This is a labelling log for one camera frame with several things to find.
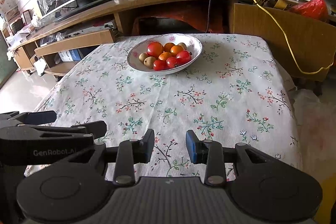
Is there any brown longan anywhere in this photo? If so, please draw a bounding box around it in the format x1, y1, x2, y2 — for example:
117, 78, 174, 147
178, 43, 187, 50
138, 53, 148, 63
143, 56, 157, 69

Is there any red cherry tomato back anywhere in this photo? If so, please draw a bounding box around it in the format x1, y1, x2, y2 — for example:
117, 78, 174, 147
153, 59, 167, 71

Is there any large red apple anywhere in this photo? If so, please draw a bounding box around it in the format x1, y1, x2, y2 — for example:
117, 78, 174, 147
146, 42, 164, 59

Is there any orange tangerine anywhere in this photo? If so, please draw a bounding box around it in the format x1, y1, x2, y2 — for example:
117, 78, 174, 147
158, 52, 172, 61
170, 45, 185, 57
163, 42, 175, 52

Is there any red cherry tomato large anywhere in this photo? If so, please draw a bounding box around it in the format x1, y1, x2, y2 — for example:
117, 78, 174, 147
175, 50, 192, 65

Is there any floral white tablecloth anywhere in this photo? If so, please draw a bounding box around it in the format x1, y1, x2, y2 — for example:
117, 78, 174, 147
37, 34, 302, 177

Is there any blue white box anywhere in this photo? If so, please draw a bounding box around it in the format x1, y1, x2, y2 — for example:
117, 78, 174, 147
58, 49, 84, 62

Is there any grey set-top box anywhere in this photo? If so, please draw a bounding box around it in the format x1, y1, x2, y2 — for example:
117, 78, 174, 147
59, 20, 117, 39

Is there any white floral ceramic bowl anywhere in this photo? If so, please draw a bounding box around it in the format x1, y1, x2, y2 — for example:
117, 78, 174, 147
126, 34, 203, 75

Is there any red cloth under stand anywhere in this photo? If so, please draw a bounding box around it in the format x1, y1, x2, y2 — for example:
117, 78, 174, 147
131, 7, 226, 35

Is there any wooden tv stand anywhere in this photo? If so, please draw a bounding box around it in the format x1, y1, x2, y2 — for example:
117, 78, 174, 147
13, 0, 335, 81

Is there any red plastic bag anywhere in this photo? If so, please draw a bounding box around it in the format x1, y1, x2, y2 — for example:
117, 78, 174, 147
289, 0, 329, 22

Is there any yellow cable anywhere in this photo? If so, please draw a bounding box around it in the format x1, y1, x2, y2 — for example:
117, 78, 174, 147
180, 0, 334, 75

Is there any thin black hanging cable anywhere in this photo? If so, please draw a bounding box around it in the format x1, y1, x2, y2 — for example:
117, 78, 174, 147
204, 0, 213, 34

